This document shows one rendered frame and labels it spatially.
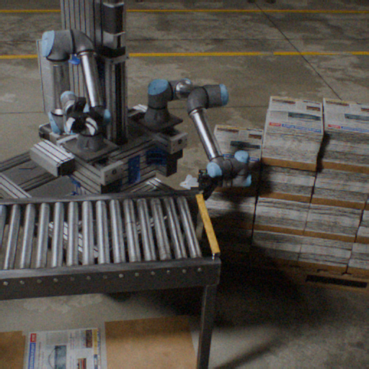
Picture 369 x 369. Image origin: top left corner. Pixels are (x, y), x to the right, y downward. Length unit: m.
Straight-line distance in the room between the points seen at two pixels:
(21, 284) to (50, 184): 1.63
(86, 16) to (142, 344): 1.73
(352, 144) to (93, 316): 1.67
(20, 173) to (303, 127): 2.05
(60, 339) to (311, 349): 1.34
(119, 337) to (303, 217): 1.20
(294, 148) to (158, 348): 1.26
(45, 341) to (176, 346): 0.69
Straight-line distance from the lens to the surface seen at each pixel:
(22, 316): 3.27
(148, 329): 3.14
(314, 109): 3.09
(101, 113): 2.67
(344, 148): 2.96
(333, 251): 3.33
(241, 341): 3.12
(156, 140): 3.31
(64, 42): 2.75
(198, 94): 2.87
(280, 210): 3.14
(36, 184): 3.86
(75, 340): 3.10
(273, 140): 2.88
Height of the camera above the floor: 2.35
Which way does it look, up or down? 34 degrees down
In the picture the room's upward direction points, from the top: 3 degrees clockwise
